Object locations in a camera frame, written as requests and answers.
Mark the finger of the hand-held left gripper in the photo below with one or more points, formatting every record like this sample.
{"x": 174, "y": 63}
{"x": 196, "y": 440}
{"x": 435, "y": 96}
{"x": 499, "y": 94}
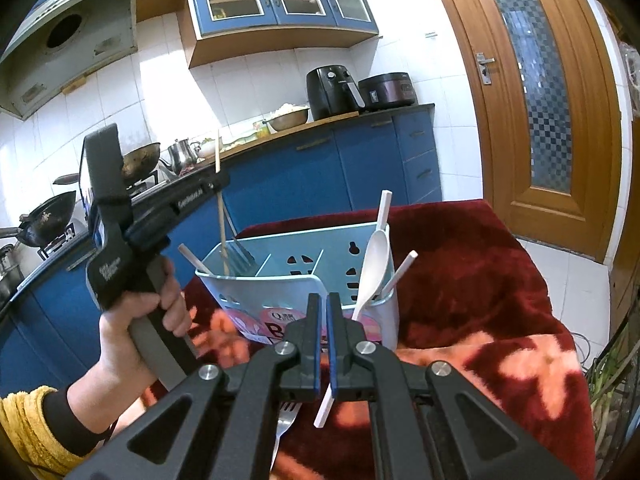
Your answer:
{"x": 190, "y": 200}

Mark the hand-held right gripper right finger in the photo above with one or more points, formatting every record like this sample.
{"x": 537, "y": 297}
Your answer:
{"x": 334, "y": 360}

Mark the white bowl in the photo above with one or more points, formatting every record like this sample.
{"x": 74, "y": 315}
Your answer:
{"x": 209, "y": 149}

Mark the metal kettle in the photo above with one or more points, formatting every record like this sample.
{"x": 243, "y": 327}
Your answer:
{"x": 182, "y": 155}

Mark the red printed blanket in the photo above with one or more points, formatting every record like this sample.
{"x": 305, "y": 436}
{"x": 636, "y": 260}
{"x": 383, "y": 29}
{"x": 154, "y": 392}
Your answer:
{"x": 475, "y": 285}

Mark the light blue utensil box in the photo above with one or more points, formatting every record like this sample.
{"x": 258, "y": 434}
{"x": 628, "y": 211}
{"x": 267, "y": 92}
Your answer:
{"x": 295, "y": 287}

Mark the grey range hood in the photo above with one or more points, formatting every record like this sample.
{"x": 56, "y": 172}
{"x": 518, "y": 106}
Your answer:
{"x": 75, "y": 60}

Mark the black wok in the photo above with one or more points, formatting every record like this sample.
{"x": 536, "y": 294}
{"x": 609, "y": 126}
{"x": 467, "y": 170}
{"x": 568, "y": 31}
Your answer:
{"x": 47, "y": 220}

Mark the wooden chopstick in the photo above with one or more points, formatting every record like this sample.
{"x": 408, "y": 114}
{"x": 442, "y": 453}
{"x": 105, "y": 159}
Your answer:
{"x": 221, "y": 230}
{"x": 192, "y": 257}

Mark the metal fork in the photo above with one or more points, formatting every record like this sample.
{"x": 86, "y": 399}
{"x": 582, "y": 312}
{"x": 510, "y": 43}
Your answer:
{"x": 245, "y": 257}

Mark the person's left hand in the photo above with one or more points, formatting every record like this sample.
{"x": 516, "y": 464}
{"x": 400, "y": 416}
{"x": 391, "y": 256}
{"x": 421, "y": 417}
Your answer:
{"x": 120, "y": 350}

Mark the dark rice cooker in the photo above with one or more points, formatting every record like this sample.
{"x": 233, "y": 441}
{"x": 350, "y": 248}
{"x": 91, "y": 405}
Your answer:
{"x": 387, "y": 91}

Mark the person's left forearm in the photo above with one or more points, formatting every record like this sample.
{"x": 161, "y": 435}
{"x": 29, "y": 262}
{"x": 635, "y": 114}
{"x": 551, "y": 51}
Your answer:
{"x": 30, "y": 425}

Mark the blue base cabinets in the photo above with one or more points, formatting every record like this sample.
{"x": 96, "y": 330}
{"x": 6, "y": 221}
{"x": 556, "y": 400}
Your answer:
{"x": 300, "y": 180}

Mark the wooden door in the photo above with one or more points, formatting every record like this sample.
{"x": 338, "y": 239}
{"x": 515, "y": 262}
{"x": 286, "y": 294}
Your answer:
{"x": 465, "y": 110}

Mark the blue wall cabinet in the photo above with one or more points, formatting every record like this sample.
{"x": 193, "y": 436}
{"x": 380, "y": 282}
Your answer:
{"x": 280, "y": 0}

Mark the metal pot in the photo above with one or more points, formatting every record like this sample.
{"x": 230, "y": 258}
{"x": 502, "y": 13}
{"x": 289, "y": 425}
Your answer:
{"x": 10, "y": 275}

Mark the white plastic spoon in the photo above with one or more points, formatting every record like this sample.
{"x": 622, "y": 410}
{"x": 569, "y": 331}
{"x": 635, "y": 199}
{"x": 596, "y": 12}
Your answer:
{"x": 372, "y": 265}

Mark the black air fryer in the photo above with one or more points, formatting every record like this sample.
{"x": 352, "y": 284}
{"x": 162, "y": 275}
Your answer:
{"x": 327, "y": 92}

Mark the white plastic fork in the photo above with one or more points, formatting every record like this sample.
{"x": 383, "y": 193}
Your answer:
{"x": 287, "y": 420}

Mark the gas stove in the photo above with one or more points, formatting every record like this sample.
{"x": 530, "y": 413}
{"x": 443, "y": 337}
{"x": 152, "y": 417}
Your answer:
{"x": 60, "y": 245}

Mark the metal bowl with food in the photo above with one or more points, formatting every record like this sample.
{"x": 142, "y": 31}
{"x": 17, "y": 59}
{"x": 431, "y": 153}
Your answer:
{"x": 289, "y": 119}

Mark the green onion stalks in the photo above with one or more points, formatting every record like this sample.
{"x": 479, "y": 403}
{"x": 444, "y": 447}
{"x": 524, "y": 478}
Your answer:
{"x": 607, "y": 385}

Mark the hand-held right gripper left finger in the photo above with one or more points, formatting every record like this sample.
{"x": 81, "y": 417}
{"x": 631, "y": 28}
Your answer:
{"x": 315, "y": 360}

